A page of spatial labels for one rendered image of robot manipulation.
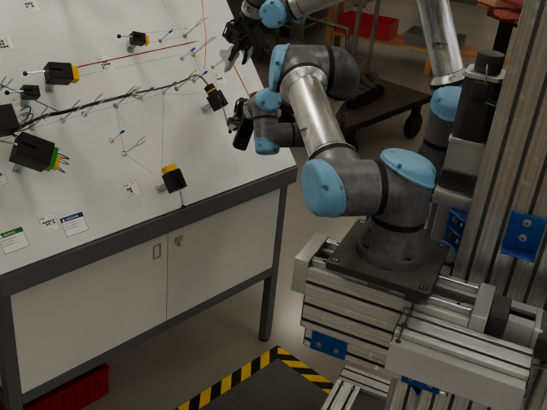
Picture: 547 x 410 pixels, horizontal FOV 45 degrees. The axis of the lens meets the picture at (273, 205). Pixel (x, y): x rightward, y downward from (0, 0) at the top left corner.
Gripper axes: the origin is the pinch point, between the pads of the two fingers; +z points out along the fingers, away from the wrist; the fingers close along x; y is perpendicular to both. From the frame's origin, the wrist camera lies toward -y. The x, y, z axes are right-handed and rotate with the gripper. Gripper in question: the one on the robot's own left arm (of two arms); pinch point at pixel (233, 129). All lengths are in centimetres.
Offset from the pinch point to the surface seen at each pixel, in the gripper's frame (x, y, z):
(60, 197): 49, -40, -15
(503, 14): -163, 143, 83
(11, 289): 54, -68, -21
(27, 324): 48, -77, -7
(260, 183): -17.0, -13.2, 8.7
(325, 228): -103, 2, 135
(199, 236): -0.5, -37.0, 12.0
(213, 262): -10, -44, 22
